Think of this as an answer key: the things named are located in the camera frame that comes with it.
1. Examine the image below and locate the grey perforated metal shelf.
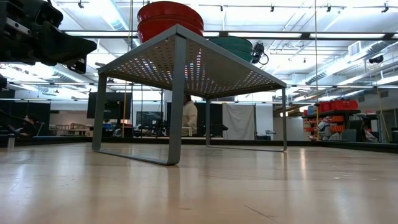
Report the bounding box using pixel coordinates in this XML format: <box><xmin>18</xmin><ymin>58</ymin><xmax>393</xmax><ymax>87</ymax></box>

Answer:
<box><xmin>91</xmin><ymin>24</ymin><xmax>288</xmax><ymax>166</ymax></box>

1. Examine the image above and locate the yellow cable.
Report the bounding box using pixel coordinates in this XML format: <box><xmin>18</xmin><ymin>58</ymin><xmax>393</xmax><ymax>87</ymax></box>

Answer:
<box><xmin>123</xmin><ymin>0</ymin><xmax>134</xmax><ymax>138</ymax></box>

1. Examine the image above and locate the large red storage bin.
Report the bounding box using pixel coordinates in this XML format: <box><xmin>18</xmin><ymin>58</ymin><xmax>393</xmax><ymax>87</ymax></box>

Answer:
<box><xmin>329</xmin><ymin>99</ymin><xmax>359</xmax><ymax>111</ymax></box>

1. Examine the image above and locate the black ceiling speaker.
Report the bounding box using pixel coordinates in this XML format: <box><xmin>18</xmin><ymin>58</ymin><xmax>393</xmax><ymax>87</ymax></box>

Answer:
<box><xmin>368</xmin><ymin>54</ymin><xmax>385</xmax><ymax>65</ymax></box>

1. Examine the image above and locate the red floral ceramic bowl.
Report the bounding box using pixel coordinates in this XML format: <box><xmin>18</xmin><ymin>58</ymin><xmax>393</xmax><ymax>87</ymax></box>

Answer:
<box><xmin>137</xmin><ymin>14</ymin><xmax>205</xmax><ymax>28</ymax></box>
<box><xmin>137</xmin><ymin>23</ymin><xmax>205</xmax><ymax>44</ymax></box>
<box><xmin>137</xmin><ymin>1</ymin><xmax>205</xmax><ymax>17</ymax></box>

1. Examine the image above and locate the thin hanging cable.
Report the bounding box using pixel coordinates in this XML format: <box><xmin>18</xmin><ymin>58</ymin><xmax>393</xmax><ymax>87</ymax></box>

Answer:
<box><xmin>313</xmin><ymin>0</ymin><xmax>320</xmax><ymax>139</ymax></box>

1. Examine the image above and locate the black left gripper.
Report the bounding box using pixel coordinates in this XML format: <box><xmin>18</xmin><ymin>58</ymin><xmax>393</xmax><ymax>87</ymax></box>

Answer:
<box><xmin>0</xmin><ymin>0</ymin><xmax>98</xmax><ymax>75</ymax></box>

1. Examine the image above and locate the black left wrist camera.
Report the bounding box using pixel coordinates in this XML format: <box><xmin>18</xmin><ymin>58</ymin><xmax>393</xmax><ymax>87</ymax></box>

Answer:
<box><xmin>30</xmin><ymin>0</ymin><xmax>65</xmax><ymax>29</ymax></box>

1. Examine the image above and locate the white hanging cloth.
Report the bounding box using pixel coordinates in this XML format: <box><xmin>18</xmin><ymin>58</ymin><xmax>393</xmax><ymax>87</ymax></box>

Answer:
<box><xmin>222</xmin><ymin>103</ymin><xmax>256</xmax><ymax>141</ymax></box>

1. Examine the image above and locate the black overhead camera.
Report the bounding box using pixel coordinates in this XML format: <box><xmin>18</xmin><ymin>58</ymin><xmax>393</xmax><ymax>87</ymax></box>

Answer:
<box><xmin>250</xmin><ymin>42</ymin><xmax>270</xmax><ymax>66</ymax></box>

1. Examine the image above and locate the black partition panel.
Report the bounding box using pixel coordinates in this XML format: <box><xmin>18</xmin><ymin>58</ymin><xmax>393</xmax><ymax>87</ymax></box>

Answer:
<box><xmin>166</xmin><ymin>101</ymin><xmax>223</xmax><ymax>138</ymax></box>
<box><xmin>0</xmin><ymin>89</ymin><xmax>51</xmax><ymax>118</ymax></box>

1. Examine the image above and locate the teal floral ceramic bowl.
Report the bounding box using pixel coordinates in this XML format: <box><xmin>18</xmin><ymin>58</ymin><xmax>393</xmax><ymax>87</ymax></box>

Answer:
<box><xmin>208</xmin><ymin>36</ymin><xmax>253</xmax><ymax>47</ymax></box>
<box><xmin>214</xmin><ymin>42</ymin><xmax>254</xmax><ymax>53</ymax></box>
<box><xmin>221</xmin><ymin>49</ymin><xmax>254</xmax><ymax>63</ymax></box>

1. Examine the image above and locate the storage rack with bins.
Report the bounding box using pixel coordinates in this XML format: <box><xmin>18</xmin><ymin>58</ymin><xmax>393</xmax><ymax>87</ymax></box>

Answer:
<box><xmin>300</xmin><ymin>99</ymin><xmax>363</xmax><ymax>141</ymax></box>

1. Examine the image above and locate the person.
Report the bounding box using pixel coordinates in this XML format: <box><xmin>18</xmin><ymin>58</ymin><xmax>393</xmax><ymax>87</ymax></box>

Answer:
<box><xmin>17</xmin><ymin>113</ymin><xmax>42</xmax><ymax>137</ymax></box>
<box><xmin>182</xmin><ymin>94</ymin><xmax>199</xmax><ymax>138</ymax></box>

